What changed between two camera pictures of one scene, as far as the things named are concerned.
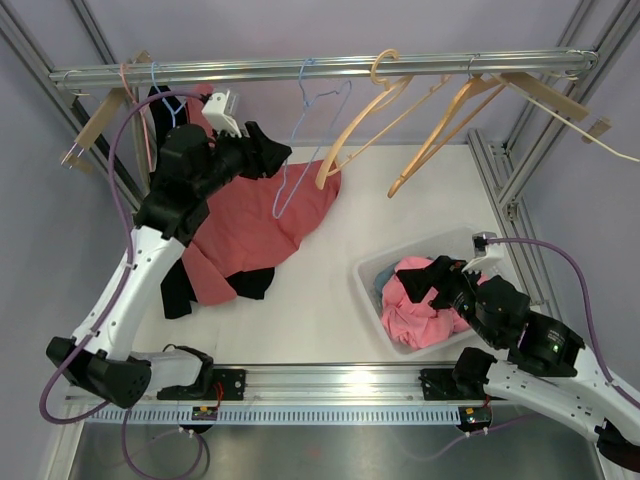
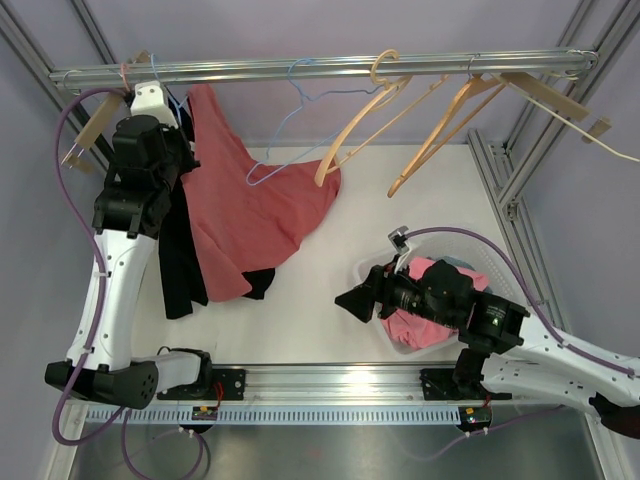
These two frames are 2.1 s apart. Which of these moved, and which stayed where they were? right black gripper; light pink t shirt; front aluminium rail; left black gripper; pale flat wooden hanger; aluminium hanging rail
Moved: left black gripper; right black gripper
Stayed: pale flat wooden hanger; aluminium hanging rail; front aluminium rail; light pink t shirt
